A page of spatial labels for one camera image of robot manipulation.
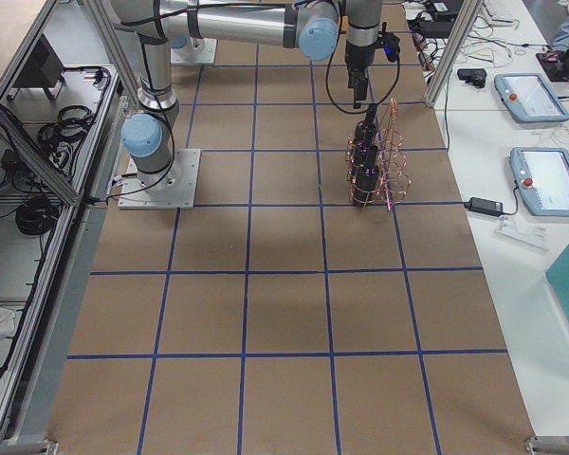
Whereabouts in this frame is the aluminium frame post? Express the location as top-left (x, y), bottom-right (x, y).
top-left (424, 0), bottom-right (483, 108)

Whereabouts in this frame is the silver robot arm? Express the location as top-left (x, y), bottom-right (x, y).
top-left (170, 35), bottom-right (205, 54)
top-left (111, 1), bottom-right (399, 208)

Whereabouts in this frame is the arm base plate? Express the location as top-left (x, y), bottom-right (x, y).
top-left (118, 149), bottom-right (201, 209)
top-left (171, 39), bottom-right (217, 66)

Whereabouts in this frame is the copper wire bottle basket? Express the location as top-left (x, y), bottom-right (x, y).
top-left (345, 99), bottom-right (412, 209)

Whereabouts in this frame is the dark wine bottle middle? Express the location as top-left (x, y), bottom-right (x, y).
top-left (352, 121), bottom-right (376, 166)

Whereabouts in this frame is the dark wine bottle rear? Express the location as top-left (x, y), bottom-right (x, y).
top-left (353, 103), bottom-right (377, 147)

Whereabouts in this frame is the clear acrylic holder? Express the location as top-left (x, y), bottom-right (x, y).
top-left (494, 215), bottom-right (549, 252)

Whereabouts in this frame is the near teach pendant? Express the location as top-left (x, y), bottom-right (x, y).
top-left (509, 147), bottom-right (569, 217)

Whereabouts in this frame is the far teach pendant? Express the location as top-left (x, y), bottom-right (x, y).
top-left (494, 73), bottom-right (569, 123)

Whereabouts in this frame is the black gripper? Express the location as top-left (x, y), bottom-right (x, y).
top-left (345, 20), bottom-right (400, 109)

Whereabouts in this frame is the black handheld device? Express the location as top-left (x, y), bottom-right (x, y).
top-left (457, 68), bottom-right (486, 89)

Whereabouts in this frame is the dark wine bottle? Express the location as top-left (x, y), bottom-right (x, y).
top-left (352, 145), bottom-right (379, 207)
top-left (352, 121), bottom-right (376, 166)
top-left (353, 103), bottom-right (377, 147)

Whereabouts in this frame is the dark wine bottle front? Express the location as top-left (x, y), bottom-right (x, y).
top-left (352, 145), bottom-right (379, 207)

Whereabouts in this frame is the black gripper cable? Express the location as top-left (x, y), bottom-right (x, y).
top-left (323, 27), bottom-right (403, 114)

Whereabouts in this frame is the teach pendant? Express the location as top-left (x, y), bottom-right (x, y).
top-left (509, 147), bottom-right (569, 217)
top-left (494, 73), bottom-right (569, 123)

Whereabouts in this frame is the black power adapter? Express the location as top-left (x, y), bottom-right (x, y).
top-left (464, 197), bottom-right (504, 217)

